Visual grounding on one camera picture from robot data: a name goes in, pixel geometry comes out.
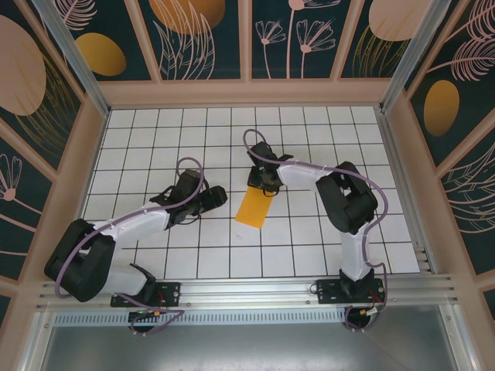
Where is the orange cloth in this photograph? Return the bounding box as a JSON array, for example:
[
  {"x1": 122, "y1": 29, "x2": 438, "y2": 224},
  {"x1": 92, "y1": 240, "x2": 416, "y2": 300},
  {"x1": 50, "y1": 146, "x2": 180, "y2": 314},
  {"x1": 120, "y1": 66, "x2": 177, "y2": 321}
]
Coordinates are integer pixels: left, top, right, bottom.
[{"x1": 234, "y1": 187, "x2": 272, "y2": 230}]

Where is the white grid mat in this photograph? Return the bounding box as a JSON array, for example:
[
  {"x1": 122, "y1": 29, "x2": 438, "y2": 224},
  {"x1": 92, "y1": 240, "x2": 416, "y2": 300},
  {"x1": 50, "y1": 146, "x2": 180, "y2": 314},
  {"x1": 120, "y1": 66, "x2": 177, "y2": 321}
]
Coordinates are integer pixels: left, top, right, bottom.
[{"x1": 61, "y1": 107, "x2": 422, "y2": 281}]

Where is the grey metal panel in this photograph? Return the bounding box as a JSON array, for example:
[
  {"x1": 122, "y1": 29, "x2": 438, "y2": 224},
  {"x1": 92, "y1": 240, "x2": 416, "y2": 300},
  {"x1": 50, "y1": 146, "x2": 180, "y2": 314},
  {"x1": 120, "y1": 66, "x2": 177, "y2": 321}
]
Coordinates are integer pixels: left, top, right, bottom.
[{"x1": 36, "y1": 323, "x2": 461, "y2": 371}]

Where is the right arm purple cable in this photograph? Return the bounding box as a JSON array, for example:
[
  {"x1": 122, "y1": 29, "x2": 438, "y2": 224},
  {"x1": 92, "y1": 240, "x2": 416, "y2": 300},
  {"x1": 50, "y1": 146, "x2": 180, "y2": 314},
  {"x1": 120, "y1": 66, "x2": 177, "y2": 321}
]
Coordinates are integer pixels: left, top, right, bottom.
[{"x1": 242, "y1": 128, "x2": 390, "y2": 333}]

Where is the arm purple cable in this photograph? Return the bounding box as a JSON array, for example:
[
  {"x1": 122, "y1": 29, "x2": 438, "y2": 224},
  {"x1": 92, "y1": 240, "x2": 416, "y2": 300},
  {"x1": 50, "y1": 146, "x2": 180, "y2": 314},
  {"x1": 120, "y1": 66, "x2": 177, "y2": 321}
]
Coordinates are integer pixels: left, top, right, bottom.
[
  {"x1": 242, "y1": 128, "x2": 390, "y2": 333},
  {"x1": 55, "y1": 156, "x2": 205, "y2": 338}
]

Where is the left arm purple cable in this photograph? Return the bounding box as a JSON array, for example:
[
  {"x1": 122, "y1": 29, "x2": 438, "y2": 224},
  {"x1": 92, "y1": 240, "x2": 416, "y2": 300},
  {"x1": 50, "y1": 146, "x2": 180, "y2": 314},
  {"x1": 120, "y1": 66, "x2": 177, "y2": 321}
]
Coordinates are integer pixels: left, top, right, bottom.
[{"x1": 55, "y1": 156, "x2": 205, "y2": 338}]

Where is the long aluminium mounting rail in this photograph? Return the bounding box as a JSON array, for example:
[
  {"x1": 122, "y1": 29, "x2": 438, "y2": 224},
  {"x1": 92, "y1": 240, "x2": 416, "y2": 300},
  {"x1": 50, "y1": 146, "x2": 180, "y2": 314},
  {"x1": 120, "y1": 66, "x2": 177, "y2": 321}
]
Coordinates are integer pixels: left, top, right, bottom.
[{"x1": 36, "y1": 273, "x2": 462, "y2": 311}]

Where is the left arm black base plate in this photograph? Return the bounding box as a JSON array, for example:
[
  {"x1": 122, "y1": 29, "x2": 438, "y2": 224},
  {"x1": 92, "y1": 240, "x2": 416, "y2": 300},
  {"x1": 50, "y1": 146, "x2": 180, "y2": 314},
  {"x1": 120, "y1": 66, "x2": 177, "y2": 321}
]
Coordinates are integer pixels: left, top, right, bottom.
[{"x1": 111, "y1": 281, "x2": 182, "y2": 308}]

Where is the slotted grey cable duct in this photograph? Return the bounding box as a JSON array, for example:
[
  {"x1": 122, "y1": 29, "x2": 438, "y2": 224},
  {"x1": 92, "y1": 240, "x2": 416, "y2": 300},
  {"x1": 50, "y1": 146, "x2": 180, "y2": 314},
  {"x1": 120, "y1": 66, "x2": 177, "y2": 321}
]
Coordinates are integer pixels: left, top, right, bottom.
[{"x1": 53, "y1": 310, "x2": 351, "y2": 326}]

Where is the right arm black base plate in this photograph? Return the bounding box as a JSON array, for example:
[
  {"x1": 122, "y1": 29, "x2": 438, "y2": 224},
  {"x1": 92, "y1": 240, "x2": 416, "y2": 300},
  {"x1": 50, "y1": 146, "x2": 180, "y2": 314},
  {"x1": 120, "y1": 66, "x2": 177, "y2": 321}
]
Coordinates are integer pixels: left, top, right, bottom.
[{"x1": 316, "y1": 277, "x2": 386, "y2": 305}]

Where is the aluminium side rail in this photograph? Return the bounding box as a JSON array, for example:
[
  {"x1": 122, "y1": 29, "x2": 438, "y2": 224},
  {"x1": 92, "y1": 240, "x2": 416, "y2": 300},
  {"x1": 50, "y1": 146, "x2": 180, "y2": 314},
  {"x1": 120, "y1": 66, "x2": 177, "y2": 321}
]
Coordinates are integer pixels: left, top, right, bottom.
[{"x1": 375, "y1": 107, "x2": 440, "y2": 276}]

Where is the aluminium frame post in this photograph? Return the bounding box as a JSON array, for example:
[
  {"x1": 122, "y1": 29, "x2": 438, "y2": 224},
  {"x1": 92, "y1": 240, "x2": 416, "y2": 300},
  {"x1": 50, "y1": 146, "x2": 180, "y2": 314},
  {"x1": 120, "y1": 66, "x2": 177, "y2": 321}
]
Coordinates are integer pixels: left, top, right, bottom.
[
  {"x1": 32, "y1": 0, "x2": 113, "y2": 119},
  {"x1": 378, "y1": 0, "x2": 456, "y2": 115}
]

